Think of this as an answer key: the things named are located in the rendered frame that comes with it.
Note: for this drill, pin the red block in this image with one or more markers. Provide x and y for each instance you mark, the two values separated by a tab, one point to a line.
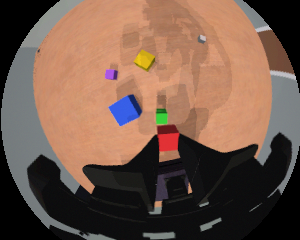
167	137

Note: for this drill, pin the blue cube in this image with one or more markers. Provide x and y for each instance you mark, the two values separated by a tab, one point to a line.
125	109

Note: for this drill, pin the yellow block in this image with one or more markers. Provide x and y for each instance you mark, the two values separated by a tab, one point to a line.
144	60

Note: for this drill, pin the small purple block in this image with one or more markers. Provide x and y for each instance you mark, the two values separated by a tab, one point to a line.
111	74

